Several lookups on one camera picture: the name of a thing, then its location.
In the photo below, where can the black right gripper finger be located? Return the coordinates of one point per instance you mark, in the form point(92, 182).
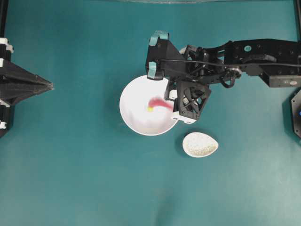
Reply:
point(191, 98)

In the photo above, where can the small crackle-glaze dish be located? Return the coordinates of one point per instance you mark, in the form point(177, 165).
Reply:
point(199, 145)

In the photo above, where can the black frame post left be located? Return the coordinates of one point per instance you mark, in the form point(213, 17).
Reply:
point(3, 16)

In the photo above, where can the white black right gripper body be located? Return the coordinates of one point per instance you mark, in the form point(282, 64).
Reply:
point(176, 115)

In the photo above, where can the black frame post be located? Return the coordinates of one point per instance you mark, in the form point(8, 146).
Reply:
point(3, 16)
point(297, 15)

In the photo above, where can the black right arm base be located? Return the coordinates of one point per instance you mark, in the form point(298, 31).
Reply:
point(295, 112)

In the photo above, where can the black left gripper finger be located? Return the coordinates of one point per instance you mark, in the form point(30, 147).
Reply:
point(20, 84)

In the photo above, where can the red plastic spoon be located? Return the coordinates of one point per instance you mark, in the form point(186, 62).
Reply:
point(158, 102)

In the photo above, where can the black frame post right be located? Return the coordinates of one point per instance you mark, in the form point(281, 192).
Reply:
point(297, 15)

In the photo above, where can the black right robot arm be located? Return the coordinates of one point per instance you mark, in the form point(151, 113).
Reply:
point(191, 70)

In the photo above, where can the large white bowl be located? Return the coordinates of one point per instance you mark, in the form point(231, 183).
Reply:
point(133, 107)

